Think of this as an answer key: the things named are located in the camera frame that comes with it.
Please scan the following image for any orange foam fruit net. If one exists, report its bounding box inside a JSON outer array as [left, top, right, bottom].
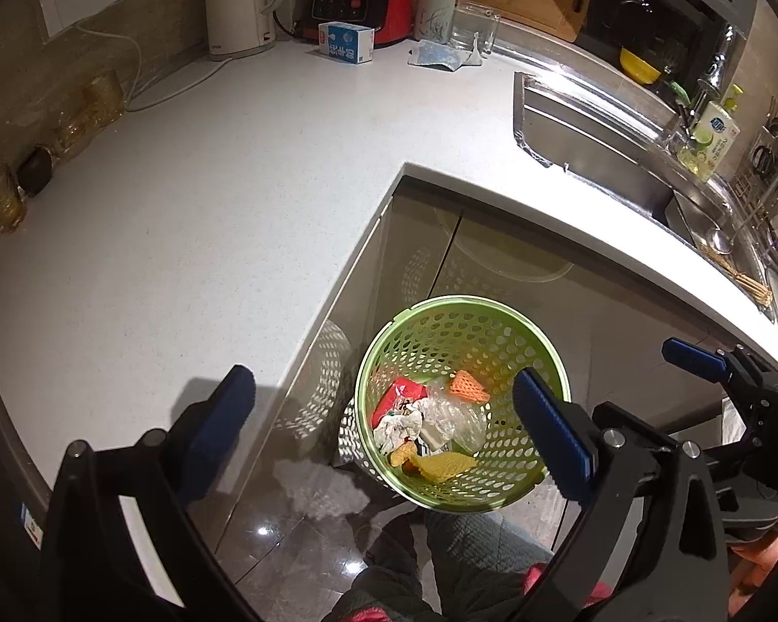
[[448, 369, 490, 404]]

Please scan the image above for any yellow foam fruit net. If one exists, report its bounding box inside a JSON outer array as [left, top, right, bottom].
[[401, 452, 476, 485]]

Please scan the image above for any red snack packet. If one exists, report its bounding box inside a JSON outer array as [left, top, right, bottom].
[[371, 376, 428, 428]]

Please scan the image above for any white tissue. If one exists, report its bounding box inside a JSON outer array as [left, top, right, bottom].
[[372, 406, 424, 455]]

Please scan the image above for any blue white milk carton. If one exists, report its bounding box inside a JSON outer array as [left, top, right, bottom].
[[317, 21, 375, 65]]

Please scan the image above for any blue white dish cloth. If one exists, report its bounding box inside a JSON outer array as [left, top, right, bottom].
[[407, 39, 483, 72]]

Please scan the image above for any clear plastic bag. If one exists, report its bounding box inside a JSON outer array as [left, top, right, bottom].
[[416, 378, 488, 454]]

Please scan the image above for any orange peel piece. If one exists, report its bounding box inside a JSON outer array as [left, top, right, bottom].
[[389, 441, 417, 468]]

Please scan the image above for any green perforated trash basket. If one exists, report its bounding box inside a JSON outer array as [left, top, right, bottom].
[[338, 295, 571, 514]]

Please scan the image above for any bamboo chopsticks bundle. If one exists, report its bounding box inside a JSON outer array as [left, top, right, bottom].
[[703, 246, 773, 307]]

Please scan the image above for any cabinet door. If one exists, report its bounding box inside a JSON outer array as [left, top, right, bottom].
[[186, 192, 689, 597]]

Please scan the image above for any dish rack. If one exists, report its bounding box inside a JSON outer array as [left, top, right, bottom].
[[741, 94, 778, 261]]

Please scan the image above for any dish soap bottle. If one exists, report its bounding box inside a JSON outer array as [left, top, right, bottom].
[[676, 83, 743, 182]]

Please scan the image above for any stainless steel sink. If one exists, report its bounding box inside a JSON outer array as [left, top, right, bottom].
[[513, 72, 770, 288]]

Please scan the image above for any chrome faucet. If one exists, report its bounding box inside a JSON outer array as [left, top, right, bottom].
[[668, 23, 745, 138]]

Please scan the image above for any yellow bowl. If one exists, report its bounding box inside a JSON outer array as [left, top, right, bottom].
[[620, 47, 662, 86]]

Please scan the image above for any amber glass cup lying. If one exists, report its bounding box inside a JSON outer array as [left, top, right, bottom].
[[0, 166, 27, 232]]

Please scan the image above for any clear glass jar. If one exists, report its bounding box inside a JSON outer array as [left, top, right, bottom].
[[53, 107, 98, 162]]

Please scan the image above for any amber ribbed glass cup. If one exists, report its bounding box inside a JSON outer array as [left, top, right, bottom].
[[81, 70, 124, 128]]

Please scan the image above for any clear glass pitcher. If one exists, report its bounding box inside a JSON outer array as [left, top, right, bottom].
[[450, 0, 500, 59]]

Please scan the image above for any white floral ceramic mug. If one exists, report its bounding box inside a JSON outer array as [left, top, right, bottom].
[[413, 0, 456, 44]]

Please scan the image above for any white electric kettle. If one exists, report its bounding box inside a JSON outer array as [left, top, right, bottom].
[[205, 0, 282, 61]]

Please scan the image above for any red black blender base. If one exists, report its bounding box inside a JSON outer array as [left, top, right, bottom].
[[304, 0, 414, 48]]

